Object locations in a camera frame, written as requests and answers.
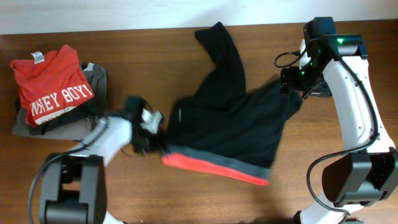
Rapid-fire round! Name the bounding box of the black leggings red waistband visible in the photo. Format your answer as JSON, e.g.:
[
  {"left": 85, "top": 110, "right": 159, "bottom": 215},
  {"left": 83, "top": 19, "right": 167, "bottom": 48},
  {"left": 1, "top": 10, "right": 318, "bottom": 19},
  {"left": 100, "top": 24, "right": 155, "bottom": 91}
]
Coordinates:
[{"left": 162, "top": 23, "right": 303, "bottom": 185}]

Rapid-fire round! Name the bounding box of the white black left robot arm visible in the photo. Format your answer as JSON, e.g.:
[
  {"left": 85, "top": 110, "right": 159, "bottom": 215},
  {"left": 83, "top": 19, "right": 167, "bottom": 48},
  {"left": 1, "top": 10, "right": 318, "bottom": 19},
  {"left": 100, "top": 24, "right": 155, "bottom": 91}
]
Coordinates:
[{"left": 27, "top": 111, "right": 164, "bottom": 223}]

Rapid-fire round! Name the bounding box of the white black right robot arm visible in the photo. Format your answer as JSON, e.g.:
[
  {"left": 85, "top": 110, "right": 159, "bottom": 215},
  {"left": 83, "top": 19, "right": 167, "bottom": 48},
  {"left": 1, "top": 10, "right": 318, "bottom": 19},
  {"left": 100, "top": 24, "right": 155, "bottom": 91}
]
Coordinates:
[{"left": 281, "top": 32, "right": 397, "bottom": 223}]

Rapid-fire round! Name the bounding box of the red printed t-shirt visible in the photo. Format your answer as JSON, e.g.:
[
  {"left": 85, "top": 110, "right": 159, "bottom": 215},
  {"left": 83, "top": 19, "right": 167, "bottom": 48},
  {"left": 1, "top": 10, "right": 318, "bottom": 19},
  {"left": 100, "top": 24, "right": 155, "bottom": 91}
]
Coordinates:
[{"left": 10, "top": 45, "right": 95, "bottom": 127}]

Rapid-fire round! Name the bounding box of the grey folded garment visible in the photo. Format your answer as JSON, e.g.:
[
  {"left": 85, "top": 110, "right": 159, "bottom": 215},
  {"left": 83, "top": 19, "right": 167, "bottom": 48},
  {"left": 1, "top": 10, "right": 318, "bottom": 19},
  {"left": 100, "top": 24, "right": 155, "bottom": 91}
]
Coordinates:
[{"left": 11, "top": 62, "right": 109, "bottom": 141}]

